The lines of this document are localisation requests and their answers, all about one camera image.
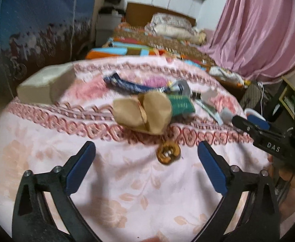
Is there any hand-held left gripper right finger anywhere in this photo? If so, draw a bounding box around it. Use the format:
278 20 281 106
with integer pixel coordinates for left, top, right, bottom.
197 140 282 242

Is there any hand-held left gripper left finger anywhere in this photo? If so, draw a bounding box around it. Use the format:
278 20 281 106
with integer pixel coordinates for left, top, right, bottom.
11 141 103 242

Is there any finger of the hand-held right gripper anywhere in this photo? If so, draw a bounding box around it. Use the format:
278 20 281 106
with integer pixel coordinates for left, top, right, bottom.
246 113 272 131
232 115 266 142

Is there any green snack packet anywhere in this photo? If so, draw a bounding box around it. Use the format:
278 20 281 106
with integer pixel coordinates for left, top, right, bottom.
168 94 196 118

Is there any silver round tape roll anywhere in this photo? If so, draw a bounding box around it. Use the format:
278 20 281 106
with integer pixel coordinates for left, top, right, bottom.
167 79 191 99

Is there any tan cloth pouch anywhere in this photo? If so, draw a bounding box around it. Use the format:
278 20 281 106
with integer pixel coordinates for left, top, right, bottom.
112 91 173 136

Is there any person's right forearm pink sleeve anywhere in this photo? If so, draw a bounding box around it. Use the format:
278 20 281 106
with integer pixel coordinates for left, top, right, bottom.
279 195 295 231

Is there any person's right hand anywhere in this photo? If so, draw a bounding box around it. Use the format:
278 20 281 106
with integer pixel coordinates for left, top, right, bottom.
267 155 295 220

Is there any mesh chair back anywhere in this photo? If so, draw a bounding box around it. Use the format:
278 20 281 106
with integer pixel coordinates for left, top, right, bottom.
239 81 264 111

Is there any wooden desk shelf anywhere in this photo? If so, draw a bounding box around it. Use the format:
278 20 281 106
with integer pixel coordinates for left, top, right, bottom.
278 63 295 120

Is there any pink floral blanket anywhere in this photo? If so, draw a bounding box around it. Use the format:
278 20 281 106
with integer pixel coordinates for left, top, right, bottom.
0 55 271 242

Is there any white crumpled cloth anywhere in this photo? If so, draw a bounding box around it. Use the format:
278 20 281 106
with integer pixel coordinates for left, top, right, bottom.
209 66 245 85

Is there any beige foam block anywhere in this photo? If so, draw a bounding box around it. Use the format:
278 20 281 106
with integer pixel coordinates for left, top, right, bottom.
17 63 78 104

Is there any pink curtain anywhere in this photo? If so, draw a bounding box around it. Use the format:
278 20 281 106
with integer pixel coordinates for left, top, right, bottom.
198 0 295 83

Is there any bed with colourful blanket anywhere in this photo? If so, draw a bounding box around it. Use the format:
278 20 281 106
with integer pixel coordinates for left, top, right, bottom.
86 23 251 86

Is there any floral pillow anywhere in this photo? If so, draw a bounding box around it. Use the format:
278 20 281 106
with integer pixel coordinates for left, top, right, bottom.
144 13 206 43

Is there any white nightstand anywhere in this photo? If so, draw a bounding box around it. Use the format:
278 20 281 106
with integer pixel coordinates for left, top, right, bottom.
95 13 123 48

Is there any blue fabric wardrobe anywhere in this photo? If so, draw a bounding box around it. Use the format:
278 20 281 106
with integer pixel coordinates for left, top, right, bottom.
0 0 99 86

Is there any wooden headboard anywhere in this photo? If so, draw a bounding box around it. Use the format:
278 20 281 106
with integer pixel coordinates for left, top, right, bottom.
126 2 197 28

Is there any white cable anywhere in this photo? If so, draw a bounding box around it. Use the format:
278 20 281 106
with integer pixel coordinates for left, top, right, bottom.
260 82 267 111

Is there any blue patterned strap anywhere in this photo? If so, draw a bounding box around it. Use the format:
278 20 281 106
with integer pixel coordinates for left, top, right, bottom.
103 72 168 94

